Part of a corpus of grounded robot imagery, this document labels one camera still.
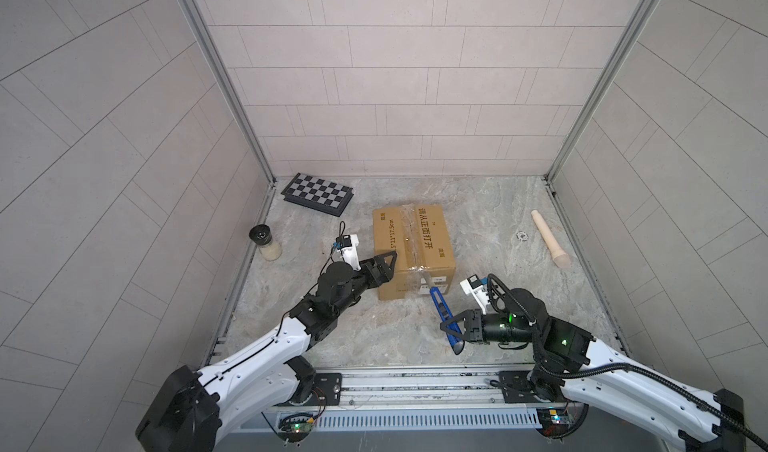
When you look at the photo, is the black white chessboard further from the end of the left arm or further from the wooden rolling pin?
the wooden rolling pin

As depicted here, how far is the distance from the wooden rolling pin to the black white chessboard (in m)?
0.69

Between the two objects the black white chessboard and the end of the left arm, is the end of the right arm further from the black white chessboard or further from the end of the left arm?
the black white chessboard

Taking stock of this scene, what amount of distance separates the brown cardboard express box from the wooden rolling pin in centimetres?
38

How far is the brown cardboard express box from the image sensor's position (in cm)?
75

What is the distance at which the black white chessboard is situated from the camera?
107cm
